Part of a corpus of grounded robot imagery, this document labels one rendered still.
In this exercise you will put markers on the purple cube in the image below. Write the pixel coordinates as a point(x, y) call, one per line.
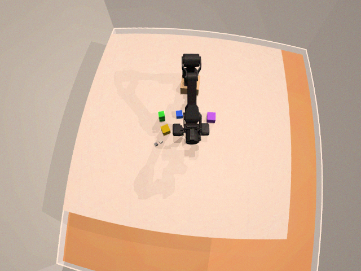
point(211, 117)

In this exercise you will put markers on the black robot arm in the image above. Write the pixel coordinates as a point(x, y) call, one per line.
point(191, 115)

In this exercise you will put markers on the blue block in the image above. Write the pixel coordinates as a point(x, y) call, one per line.
point(179, 114)

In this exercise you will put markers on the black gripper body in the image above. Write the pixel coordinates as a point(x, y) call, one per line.
point(204, 129)

